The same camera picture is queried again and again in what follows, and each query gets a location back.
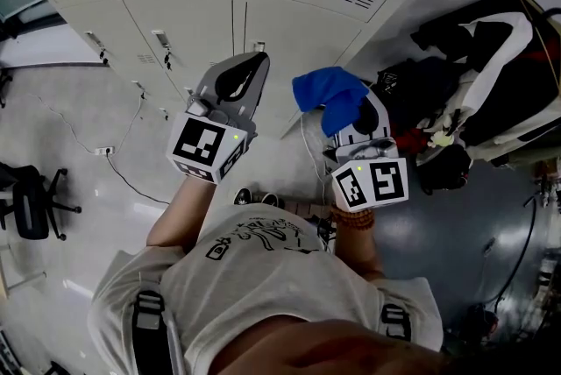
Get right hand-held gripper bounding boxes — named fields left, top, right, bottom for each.
left=323, top=92, right=410, bottom=211

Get grey metal lockers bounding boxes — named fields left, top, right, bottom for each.
left=4, top=0, right=477, bottom=140

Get person's right forearm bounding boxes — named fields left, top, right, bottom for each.
left=329, top=204, right=387, bottom=283

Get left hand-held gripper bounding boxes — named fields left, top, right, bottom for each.
left=165, top=52, right=271, bottom=187

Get black office chair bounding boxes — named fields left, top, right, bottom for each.
left=0, top=161, right=83, bottom=242

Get black floor cable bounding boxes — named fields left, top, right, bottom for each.
left=106, top=153, right=171, bottom=206

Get person's light grey t-shirt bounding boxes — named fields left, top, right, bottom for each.
left=87, top=204, right=444, bottom=375

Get red garment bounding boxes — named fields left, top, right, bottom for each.
left=388, top=118, right=433, bottom=156

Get black printed tote bag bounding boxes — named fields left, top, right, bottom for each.
left=374, top=57, right=465, bottom=133

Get pale yellow plush toy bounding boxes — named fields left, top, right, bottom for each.
left=427, top=128, right=457, bottom=149

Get black and white jacket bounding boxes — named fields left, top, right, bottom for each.
left=410, top=0, right=561, bottom=166

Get black metal clothes rack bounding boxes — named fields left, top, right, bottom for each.
left=512, top=0, right=561, bottom=103

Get black backpack strap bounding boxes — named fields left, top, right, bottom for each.
left=131, top=288, right=185, bottom=375
left=380, top=302, right=413, bottom=342

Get brown bead bracelet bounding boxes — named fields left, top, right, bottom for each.
left=329, top=204, right=376, bottom=230

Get black round bag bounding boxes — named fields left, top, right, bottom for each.
left=415, top=143, right=474, bottom=195

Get person's left forearm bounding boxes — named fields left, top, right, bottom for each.
left=146, top=171, right=218, bottom=255

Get person's face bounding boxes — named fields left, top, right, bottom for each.
left=209, top=314, right=483, bottom=375

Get blue microfibre cloth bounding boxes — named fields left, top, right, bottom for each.
left=291, top=65, right=370, bottom=138

